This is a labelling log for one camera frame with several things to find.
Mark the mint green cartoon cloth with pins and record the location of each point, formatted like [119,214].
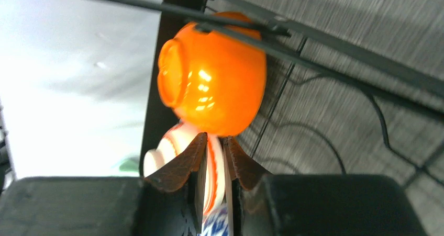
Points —
[129,164]

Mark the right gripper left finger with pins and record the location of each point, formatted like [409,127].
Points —
[167,202]

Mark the black wire dish rack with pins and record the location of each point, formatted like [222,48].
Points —
[276,24]

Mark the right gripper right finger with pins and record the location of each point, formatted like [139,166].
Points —
[262,203]

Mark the white bowl orange outside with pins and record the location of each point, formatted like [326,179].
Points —
[212,81]

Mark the orange coral pattern bowl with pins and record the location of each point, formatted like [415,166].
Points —
[173,143]

